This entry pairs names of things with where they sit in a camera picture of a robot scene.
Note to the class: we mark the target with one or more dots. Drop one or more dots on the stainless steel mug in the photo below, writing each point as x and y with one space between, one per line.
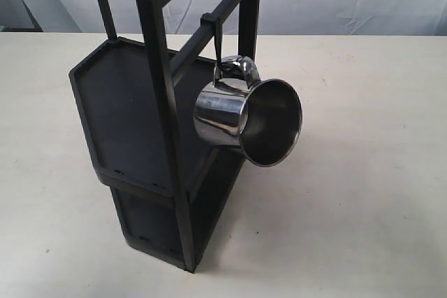
260 119

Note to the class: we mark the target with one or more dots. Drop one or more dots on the black two-tier shelf rack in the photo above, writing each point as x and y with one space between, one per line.
135 100

